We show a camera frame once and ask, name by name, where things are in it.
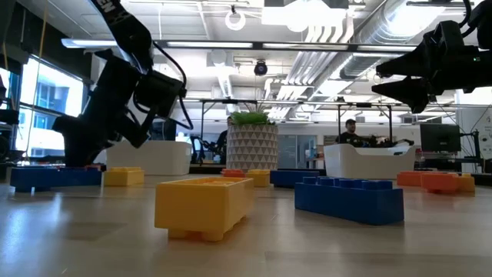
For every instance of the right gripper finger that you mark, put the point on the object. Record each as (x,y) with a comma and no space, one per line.
(415,63)
(411,92)

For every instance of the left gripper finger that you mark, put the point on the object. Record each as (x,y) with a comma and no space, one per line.
(136,127)
(82,142)

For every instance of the yellow building block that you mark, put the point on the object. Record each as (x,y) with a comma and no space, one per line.
(258,179)
(123,177)
(196,207)
(467,184)

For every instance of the small blue building block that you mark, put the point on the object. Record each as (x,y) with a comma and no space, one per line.
(27,179)

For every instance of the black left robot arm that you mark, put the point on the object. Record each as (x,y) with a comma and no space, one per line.
(123,27)

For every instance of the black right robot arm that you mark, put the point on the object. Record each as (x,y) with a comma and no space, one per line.
(482,23)

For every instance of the background black robot arm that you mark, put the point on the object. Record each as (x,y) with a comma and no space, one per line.
(201,148)
(384,141)

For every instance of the black computer monitor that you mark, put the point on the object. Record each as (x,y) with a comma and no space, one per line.
(440,137)
(163,132)

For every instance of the white plastic bin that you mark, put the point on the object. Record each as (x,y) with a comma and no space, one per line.
(161,157)
(365,161)

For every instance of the large window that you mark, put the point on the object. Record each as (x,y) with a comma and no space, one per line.
(54,100)

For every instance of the person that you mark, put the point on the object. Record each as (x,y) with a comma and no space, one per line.
(349,136)
(223,142)

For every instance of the long linear ceiling light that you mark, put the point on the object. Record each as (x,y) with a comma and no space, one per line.
(207,44)

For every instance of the succulent in patterned pot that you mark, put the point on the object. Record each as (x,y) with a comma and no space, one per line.
(251,146)

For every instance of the black ceiling spotlight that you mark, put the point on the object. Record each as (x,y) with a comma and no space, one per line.
(260,68)

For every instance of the white round ceiling fixture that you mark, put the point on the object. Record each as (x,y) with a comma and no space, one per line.
(235,29)

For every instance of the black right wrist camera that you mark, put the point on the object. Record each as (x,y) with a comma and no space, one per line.
(442,38)

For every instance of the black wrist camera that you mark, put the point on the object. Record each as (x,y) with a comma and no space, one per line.
(442,38)
(159,92)

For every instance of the black metal workstation frame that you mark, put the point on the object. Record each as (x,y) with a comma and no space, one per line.
(202,123)
(390,123)

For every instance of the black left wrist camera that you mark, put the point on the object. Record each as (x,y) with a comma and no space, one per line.
(159,92)

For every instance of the silver ventilation duct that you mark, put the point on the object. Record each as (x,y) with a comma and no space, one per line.
(369,46)

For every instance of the black aluminium table frame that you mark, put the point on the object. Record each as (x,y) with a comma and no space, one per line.
(207,169)

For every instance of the black frame machine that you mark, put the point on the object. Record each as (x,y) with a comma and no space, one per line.
(476,154)

